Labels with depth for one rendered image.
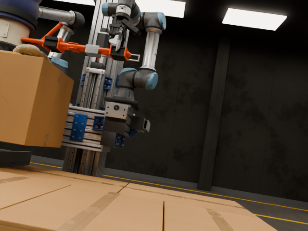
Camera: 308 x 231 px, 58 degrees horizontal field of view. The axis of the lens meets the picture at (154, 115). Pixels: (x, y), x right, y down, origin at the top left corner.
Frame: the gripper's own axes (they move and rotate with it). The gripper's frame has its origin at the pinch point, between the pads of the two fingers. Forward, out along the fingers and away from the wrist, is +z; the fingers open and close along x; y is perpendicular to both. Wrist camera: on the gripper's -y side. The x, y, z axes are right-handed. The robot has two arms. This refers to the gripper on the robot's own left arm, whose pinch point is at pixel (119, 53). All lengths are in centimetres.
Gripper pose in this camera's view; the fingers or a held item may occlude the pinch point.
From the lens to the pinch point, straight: 147.7
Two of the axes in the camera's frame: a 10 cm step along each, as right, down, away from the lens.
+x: -0.7, -1.5, -9.9
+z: -1.6, 9.8, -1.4
